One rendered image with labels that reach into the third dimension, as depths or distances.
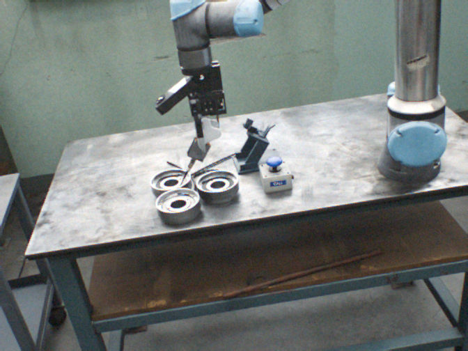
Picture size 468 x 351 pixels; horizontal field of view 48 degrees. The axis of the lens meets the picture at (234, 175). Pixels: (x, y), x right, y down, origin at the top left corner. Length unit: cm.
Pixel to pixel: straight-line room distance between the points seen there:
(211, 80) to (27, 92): 191
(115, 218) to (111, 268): 29
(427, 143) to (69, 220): 86
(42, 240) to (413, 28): 93
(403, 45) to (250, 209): 50
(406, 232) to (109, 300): 85
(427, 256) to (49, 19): 212
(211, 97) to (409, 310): 126
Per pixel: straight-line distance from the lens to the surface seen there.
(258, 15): 112
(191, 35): 115
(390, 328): 207
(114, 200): 139
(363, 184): 133
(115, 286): 151
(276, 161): 129
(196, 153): 128
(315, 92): 303
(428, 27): 109
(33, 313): 208
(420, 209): 169
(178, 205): 129
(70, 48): 289
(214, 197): 127
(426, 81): 112
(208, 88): 121
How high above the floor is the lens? 150
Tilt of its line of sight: 30 degrees down
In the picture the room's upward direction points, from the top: 7 degrees counter-clockwise
